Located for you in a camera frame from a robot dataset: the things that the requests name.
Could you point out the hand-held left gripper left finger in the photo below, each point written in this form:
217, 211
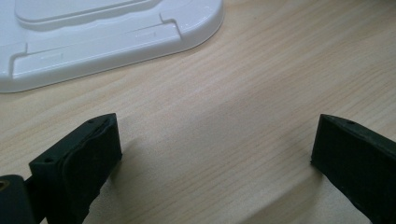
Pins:
77, 168

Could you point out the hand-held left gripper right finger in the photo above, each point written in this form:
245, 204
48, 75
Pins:
358, 165

